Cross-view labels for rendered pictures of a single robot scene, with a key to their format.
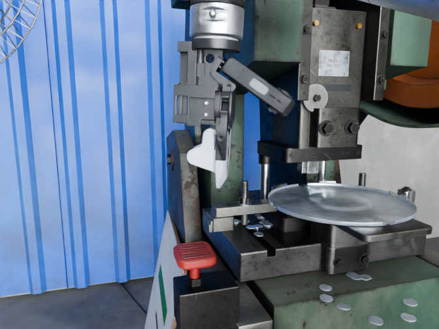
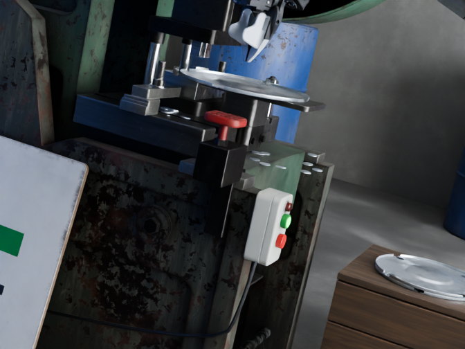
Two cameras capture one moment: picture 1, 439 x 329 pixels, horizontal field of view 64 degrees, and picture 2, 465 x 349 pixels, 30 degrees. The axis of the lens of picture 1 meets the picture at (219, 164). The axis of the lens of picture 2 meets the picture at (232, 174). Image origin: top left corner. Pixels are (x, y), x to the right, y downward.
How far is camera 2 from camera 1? 1.34 m
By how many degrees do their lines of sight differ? 52
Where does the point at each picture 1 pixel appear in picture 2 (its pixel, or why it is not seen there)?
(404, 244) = (269, 129)
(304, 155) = (221, 38)
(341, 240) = (256, 120)
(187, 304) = (229, 158)
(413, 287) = (291, 160)
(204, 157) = (254, 35)
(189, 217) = (43, 109)
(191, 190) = (43, 72)
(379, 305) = (278, 174)
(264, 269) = not seen: hidden behind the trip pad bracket
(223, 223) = (153, 106)
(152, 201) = not seen: outside the picture
